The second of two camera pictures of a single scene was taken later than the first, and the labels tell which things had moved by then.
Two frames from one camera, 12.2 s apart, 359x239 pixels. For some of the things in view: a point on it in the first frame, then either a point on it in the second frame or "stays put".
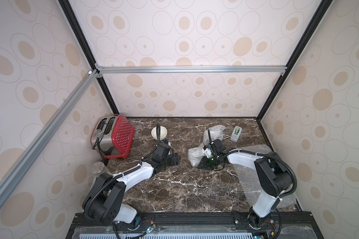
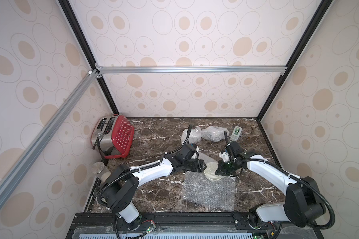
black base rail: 195,225 stays put
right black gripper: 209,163 -> 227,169
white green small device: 236,134 stays put
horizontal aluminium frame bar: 191,69 stays put
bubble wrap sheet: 252,183 -> 201,193
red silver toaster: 113,136 stays put
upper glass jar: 98,168 stays put
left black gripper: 175,159 -> 198,164
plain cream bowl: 163,133 -> 210,172
